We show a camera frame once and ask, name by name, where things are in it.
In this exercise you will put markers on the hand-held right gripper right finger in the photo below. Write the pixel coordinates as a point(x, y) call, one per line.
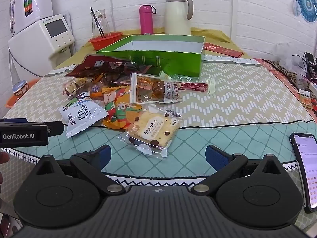
point(215, 155)

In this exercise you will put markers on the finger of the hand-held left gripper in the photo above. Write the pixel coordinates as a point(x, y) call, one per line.
point(56, 128)

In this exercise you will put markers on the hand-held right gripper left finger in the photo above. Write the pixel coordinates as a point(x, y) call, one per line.
point(105, 155)

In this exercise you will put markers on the white and blue snack packet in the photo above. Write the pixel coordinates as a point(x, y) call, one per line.
point(79, 116)

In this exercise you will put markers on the orange fruit print packet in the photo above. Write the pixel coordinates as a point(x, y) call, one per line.
point(118, 119)

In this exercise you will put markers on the small clear candy bag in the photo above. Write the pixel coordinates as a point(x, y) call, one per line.
point(74, 86)

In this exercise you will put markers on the spotted cracker packet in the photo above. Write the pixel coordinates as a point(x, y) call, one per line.
point(153, 129)

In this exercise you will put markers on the dark red nut bag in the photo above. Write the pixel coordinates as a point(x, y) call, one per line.
point(86, 65)

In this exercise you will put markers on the green-ended red sausage packet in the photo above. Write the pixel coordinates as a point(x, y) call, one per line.
point(193, 86)

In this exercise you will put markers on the clear braised tofu packet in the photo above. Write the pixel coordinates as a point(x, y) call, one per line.
point(148, 89)

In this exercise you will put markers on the green cardboard box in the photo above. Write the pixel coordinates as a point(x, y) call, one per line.
point(148, 62)

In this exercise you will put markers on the person's left hand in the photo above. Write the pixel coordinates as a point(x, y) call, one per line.
point(4, 157)

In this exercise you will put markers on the orange plastic tray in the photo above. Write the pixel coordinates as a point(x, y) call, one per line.
point(12, 103)

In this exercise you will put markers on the small lidded baby cup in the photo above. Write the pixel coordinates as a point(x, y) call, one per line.
point(19, 89)

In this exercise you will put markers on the patterned table mat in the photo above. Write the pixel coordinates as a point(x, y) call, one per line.
point(235, 91)

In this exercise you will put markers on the white dispenser with screen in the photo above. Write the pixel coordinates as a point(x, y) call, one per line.
point(37, 44)

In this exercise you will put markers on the black smartphone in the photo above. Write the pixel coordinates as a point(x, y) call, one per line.
point(307, 168)

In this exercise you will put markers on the red plastic basket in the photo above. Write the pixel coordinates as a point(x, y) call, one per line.
point(109, 43)

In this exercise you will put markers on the red envelope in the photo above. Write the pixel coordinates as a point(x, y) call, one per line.
point(223, 50)

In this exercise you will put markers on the small orange and white packet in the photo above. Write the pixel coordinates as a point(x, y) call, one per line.
point(305, 99)

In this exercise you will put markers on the glass carafe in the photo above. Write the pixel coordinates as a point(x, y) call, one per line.
point(105, 22)

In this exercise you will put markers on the pink insulated bottle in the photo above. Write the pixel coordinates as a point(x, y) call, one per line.
point(146, 19)

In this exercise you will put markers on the cream thermos jug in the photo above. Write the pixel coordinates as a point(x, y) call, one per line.
point(177, 17)

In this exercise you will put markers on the white wall water purifier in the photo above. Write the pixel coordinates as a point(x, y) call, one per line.
point(37, 2)

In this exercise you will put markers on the blue round wall decoration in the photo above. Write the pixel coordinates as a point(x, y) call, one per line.
point(307, 2)

